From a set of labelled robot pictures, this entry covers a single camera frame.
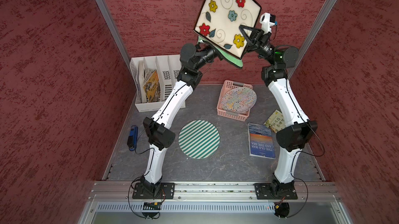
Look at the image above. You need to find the square floral plate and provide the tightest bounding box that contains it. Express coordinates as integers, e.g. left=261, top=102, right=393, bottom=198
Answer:
left=194, top=0, right=261, bottom=59

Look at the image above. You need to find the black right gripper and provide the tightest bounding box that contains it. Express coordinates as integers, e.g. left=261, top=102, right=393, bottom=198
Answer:
left=239, top=24, right=279, bottom=65

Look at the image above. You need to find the colourful speckled round plate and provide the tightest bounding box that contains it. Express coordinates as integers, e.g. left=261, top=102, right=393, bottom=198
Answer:
left=221, top=87, right=257, bottom=114

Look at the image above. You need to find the white file organiser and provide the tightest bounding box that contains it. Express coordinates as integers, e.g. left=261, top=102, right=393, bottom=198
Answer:
left=130, top=55, right=181, bottom=113

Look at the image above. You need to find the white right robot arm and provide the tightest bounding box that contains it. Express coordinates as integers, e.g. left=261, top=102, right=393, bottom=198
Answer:
left=239, top=25, right=318, bottom=199

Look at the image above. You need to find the aluminium corner post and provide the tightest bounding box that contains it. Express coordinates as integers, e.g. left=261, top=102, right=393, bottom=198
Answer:
left=288, top=0, right=337, bottom=79
left=83, top=0, right=132, bottom=69

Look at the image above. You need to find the pink perforated plastic basket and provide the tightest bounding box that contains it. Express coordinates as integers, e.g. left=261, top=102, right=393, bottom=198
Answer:
left=217, top=80, right=257, bottom=121

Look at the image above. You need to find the children's picture book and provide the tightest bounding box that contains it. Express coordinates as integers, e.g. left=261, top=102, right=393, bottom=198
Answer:
left=264, top=110, right=285, bottom=133

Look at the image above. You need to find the aluminium corner post right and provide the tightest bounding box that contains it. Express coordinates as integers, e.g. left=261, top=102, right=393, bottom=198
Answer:
left=288, top=0, right=337, bottom=79

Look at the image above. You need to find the yellow illustrated book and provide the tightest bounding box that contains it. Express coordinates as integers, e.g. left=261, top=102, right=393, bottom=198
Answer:
left=144, top=70, right=161, bottom=103

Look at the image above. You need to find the blue old man sea book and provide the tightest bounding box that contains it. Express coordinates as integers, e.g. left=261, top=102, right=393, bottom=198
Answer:
left=247, top=123, right=276, bottom=159

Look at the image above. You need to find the aluminium corner post left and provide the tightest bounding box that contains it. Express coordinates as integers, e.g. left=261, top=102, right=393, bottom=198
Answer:
left=83, top=0, right=132, bottom=69

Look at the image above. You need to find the green grey microfibre cloth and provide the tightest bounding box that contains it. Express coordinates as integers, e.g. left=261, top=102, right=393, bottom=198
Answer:
left=197, top=36, right=243, bottom=69

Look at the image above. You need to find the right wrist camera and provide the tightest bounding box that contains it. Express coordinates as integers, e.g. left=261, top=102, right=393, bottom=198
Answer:
left=259, top=13, right=277, bottom=34

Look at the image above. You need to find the green white striped round plate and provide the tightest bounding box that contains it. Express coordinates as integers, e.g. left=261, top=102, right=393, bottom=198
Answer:
left=178, top=120, right=220, bottom=159

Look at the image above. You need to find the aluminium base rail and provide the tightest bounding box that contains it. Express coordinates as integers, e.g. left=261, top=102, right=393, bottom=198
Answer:
left=88, top=180, right=343, bottom=202

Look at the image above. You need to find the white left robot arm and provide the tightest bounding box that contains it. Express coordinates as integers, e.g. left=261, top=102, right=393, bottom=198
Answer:
left=140, top=43, right=219, bottom=197

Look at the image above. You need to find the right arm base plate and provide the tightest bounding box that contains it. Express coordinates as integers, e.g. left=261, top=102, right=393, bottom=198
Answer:
left=254, top=180, right=298, bottom=200

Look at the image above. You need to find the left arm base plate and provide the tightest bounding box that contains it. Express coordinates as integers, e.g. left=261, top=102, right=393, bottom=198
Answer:
left=132, top=182, right=175, bottom=200

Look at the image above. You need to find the blue black stapler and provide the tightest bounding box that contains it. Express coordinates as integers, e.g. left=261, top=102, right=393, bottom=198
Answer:
left=127, top=125, right=138, bottom=151

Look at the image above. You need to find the white booklet in organiser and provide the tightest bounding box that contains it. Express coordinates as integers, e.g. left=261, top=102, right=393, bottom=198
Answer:
left=138, top=60, right=147, bottom=103

